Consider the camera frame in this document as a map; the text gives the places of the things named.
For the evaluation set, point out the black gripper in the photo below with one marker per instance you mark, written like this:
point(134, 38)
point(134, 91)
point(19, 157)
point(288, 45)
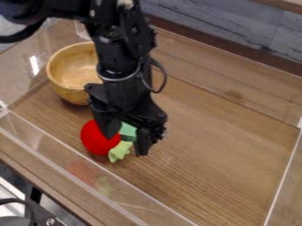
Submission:
point(125, 101)

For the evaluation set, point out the red plush strawberry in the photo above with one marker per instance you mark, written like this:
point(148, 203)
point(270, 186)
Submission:
point(113, 148)

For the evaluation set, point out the black table leg bracket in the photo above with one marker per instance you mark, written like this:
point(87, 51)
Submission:
point(43, 217)

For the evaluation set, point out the green rectangular block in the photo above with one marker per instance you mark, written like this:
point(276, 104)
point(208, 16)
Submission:
point(127, 132)

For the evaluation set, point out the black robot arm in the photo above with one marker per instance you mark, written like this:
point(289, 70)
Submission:
point(125, 39)

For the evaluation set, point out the clear acrylic tray wall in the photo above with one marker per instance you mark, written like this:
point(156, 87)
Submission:
point(210, 175)

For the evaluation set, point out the wooden bowl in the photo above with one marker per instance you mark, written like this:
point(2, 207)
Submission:
point(71, 69)

